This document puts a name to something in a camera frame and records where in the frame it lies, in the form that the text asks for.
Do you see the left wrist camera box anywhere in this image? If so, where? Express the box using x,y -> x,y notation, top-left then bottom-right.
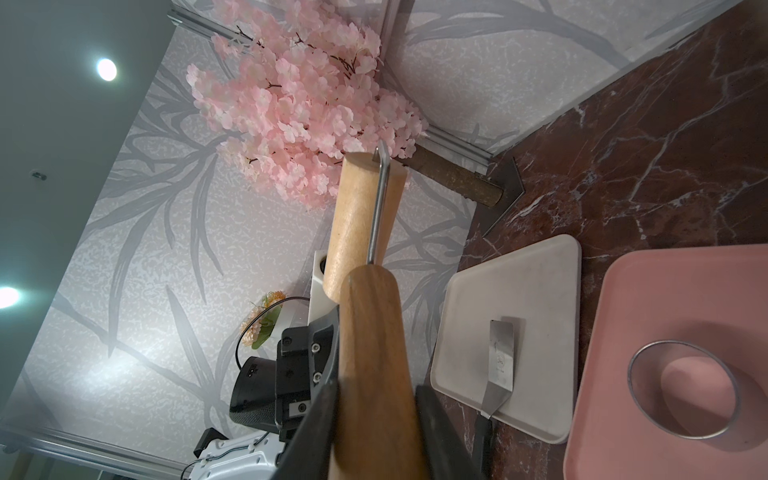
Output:
308,250 -> 338,324

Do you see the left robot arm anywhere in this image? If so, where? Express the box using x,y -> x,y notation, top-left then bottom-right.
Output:
182,309 -> 339,479

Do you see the peach flower bouquet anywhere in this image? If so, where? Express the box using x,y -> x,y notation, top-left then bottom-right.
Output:
240,291 -> 287,349

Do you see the pink rectangular tray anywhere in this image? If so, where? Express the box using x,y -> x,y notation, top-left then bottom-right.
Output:
564,244 -> 767,479

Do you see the metal ring cutter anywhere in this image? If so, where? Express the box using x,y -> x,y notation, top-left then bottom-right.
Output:
627,340 -> 742,441

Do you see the beige rectangular tray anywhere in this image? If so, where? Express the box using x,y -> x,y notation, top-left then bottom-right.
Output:
430,234 -> 582,444

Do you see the pink cherry blossom tree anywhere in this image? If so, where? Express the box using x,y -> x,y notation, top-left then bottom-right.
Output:
185,0 -> 526,238

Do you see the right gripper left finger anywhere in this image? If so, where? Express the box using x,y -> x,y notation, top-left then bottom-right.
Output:
271,380 -> 339,480

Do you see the wooden dough roller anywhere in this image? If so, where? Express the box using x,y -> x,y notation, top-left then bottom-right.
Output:
324,143 -> 429,479

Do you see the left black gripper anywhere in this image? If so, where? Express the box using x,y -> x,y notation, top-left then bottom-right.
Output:
229,308 -> 339,441

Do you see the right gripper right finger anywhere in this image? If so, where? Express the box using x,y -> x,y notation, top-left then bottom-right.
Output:
415,385 -> 483,480

